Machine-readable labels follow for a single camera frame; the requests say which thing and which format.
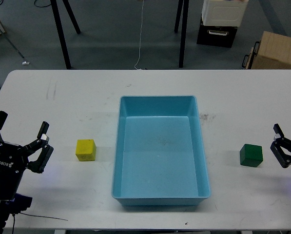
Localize black left stand legs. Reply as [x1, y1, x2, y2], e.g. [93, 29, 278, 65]
[49, 0, 82, 70]

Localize white hanging cable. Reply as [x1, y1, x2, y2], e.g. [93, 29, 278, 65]
[134, 0, 146, 71]

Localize white storage box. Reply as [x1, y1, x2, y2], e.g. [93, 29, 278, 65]
[201, 0, 249, 27]

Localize black right stand legs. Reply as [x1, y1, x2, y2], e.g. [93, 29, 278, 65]
[174, 0, 189, 68]

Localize black stand legs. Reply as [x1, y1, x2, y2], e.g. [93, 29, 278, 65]
[49, 0, 82, 70]
[174, 0, 189, 68]

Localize black storage box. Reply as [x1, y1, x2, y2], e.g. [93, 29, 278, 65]
[196, 19, 238, 48]

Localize beige wooden cabinet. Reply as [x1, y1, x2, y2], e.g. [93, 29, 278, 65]
[242, 31, 291, 70]

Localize thin black cable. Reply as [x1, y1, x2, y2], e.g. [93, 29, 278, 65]
[11, 211, 69, 234]

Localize green wooden cube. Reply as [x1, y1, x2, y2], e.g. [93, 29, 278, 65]
[239, 144, 263, 167]

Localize light blue plastic bin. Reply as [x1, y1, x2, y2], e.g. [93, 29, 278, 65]
[112, 96, 211, 206]

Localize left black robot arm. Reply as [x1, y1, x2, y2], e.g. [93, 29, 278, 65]
[0, 111, 54, 234]

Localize yellow wooden cube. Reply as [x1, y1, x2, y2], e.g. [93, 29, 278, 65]
[75, 139, 97, 161]

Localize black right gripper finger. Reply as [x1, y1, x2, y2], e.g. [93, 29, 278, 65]
[270, 123, 291, 168]

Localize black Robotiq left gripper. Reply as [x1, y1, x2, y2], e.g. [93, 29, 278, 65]
[0, 111, 54, 200]

